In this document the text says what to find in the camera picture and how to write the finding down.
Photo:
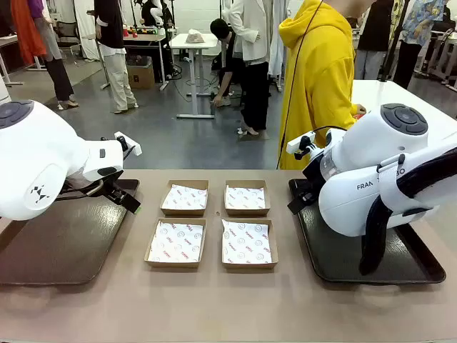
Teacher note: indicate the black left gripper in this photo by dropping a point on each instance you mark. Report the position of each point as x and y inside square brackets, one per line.
[114, 194]

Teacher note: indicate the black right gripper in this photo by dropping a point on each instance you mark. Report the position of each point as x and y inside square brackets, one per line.
[311, 182]

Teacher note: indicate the square cardboard box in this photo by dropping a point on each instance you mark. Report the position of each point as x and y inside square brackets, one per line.
[184, 212]
[248, 266]
[246, 212]
[171, 264]

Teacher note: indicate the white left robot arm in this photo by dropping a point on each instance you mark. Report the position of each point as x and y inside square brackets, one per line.
[35, 160]

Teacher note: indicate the right forearm yellow sleeve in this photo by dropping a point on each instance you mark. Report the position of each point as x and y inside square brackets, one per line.
[346, 110]

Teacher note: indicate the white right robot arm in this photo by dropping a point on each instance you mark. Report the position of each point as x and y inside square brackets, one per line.
[357, 207]

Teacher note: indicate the black plastic tray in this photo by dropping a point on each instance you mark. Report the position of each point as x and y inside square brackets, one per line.
[339, 257]

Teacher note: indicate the brown plastic tray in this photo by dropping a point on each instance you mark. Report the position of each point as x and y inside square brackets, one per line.
[64, 243]

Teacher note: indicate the person's right hand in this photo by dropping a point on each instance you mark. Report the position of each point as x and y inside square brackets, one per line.
[360, 109]

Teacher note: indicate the brown cardboard carton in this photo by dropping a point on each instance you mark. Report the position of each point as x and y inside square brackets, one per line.
[141, 76]

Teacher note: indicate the person with beige trousers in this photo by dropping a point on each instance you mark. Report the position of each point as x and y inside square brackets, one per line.
[118, 75]

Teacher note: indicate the person in yellow hoodie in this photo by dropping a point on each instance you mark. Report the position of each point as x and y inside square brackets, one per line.
[321, 71]

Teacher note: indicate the large white table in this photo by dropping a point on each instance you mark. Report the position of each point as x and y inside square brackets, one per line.
[375, 93]

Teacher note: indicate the bending person in black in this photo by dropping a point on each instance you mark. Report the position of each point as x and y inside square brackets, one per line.
[225, 71]

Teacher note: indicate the white workbench with toys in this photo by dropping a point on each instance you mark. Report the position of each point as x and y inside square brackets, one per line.
[143, 37]

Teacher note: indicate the red plastic container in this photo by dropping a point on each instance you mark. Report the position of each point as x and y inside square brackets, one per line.
[125, 32]

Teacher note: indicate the clear plastic bag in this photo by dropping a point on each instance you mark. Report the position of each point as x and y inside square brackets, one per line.
[194, 37]

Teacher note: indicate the white standing desk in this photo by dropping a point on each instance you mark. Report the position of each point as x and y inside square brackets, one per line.
[210, 43]

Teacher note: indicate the black office chair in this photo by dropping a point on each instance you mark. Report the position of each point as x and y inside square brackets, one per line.
[68, 34]

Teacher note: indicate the person in white jacket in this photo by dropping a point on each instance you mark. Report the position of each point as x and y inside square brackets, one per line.
[250, 28]

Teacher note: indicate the person with grey trousers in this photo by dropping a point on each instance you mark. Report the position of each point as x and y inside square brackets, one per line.
[371, 35]

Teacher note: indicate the person in blue patterned shirt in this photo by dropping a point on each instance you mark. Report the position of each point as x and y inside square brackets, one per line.
[421, 21]

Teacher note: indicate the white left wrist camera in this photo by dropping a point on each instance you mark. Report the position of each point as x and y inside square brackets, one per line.
[135, 149]

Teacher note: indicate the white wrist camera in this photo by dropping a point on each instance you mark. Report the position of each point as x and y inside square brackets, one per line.
[135, 149]
[296, 143]

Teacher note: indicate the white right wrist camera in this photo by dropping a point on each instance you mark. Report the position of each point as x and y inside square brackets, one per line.
[296, 143]

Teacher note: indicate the white round pedestal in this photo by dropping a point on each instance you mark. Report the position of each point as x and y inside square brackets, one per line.
[3, 89]

